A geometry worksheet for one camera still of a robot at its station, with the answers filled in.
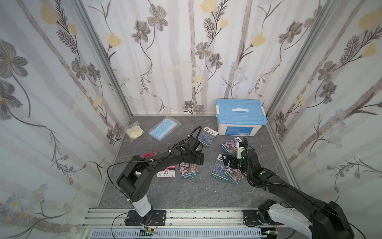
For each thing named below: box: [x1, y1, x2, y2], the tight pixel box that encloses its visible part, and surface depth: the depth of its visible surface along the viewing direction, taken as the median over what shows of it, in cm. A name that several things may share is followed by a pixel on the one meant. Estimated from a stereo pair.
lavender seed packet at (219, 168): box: [210, 153, 230, 182], surface depth 92 cm
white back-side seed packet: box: [179, 161, 200, 180], surface depth 91 cm
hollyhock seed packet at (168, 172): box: [156, 164, 177, 178], surface depth 90 cm
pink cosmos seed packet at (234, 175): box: [223, 167, 248, 185], surface depth 90 cm
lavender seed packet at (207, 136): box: [197, 126, 219, 147], surface depth 110 cm
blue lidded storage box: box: [215, 98, 268, 136], surface depth 101 cm
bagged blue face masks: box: [147, 116, 183, 141], surface depth 113 cm
